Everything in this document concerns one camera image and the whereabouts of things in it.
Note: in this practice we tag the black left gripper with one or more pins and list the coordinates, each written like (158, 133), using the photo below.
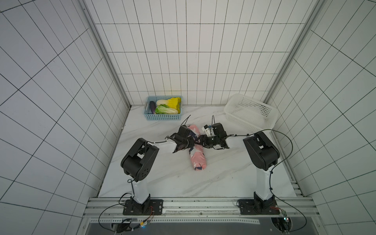
(191, 145)

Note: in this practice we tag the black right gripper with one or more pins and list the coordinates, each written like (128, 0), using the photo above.
(207, 141)

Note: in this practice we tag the pink shark print shorts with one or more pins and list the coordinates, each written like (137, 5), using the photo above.
(197, 156)

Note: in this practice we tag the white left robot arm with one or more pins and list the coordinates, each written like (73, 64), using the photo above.
(138, 162)

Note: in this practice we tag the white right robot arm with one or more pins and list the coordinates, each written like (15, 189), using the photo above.
(264, 156)

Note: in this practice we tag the green toy lettuce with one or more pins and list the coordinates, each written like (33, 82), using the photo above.
(165, 110)

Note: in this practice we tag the yellow toy cabbage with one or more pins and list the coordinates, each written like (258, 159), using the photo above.
(172, 103)

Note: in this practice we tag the light blue perforated basket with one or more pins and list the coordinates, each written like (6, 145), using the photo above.
(149, 116)

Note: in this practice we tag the purple toy eggplant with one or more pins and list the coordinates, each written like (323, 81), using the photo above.
(152, 107)

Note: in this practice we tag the white perforated basket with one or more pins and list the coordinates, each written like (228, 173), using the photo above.
(250, 114)

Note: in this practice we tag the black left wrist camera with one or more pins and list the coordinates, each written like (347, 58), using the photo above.
(184, 132)

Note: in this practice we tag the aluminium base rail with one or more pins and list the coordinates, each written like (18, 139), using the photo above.
(222, 209)

